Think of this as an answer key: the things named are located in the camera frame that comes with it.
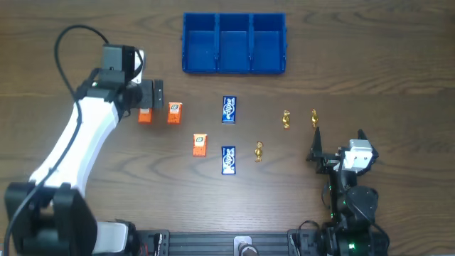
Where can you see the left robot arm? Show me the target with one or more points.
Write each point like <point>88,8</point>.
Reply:
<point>89,131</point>

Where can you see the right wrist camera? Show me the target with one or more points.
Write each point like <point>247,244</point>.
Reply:
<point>359,153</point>

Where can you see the mounting rail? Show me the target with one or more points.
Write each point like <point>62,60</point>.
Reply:
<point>206,245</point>

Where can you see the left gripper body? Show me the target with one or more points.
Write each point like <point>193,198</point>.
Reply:
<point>149,94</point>

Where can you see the orange candy box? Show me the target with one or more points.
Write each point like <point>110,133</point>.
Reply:
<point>145,117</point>
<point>174,114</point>
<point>199,145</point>

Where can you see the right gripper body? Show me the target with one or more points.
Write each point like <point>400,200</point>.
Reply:
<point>327,163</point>

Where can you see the blue tray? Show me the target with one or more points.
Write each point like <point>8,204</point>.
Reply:
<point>232,53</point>

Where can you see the gold candy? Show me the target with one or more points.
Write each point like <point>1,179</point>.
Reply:
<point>314,118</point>
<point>258,151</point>
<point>286,119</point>

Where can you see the blue candy pack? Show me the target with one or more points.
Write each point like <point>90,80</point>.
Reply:
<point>228,160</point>
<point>229,109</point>

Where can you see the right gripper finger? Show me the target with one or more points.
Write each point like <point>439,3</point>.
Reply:
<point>316,149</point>
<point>362,136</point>

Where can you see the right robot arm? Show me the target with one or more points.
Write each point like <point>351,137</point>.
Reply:
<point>359,202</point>

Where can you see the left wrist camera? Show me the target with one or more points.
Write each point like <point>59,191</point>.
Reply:
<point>115,58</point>

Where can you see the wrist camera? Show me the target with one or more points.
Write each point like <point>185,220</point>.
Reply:
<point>115,58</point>
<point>359,153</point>

